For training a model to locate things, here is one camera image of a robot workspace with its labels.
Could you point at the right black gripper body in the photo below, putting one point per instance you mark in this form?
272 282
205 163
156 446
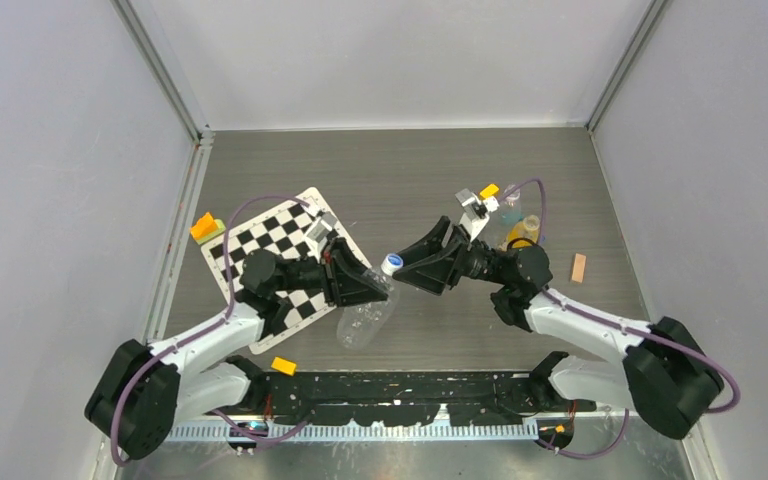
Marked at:
477 262

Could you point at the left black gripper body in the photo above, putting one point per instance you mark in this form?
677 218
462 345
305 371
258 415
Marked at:
315 273

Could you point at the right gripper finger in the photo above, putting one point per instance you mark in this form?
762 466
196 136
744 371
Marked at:
432 274
432 247

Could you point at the clear bottle blue cap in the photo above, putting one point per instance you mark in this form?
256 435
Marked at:
359 324

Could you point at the clear plastic bottle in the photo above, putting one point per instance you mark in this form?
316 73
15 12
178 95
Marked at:
510 211

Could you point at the yellow juice bottle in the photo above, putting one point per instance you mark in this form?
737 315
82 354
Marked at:
526 232

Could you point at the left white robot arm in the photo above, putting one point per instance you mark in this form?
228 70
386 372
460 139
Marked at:
146 389

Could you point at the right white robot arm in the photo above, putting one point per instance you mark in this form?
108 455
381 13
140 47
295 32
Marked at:
657 370

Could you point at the black white chessboard mat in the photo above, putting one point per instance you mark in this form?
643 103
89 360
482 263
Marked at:
252 261

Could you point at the yellow block near base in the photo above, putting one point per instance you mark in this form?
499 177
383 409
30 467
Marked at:
284 366

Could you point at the tan wooden block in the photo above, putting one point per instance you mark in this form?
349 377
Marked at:
578 268

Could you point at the orange green block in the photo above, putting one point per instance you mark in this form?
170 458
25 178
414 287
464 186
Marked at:
206 228

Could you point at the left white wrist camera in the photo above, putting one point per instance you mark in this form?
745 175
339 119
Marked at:
320 232

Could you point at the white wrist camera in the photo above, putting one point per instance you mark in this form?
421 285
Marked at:
476 213
320 232

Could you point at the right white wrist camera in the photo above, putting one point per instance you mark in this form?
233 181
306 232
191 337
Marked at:
476 213

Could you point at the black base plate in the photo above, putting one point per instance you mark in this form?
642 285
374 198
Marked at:
397 398

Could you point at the grey slotted cable duct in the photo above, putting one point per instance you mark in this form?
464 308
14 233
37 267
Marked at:
437 430

